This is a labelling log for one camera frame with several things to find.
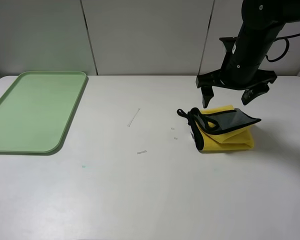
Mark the green plastic tray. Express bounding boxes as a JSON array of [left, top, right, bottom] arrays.
[[0, 71, 88, 155]]

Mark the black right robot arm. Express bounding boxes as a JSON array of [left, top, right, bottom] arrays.
[[196, 0, 300, 108]]

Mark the yellow towel with black trim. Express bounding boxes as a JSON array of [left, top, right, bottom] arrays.
[[176, 105, 261, 152]]

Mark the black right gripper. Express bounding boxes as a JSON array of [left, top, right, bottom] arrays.
[[196, 65, 277, 108]]

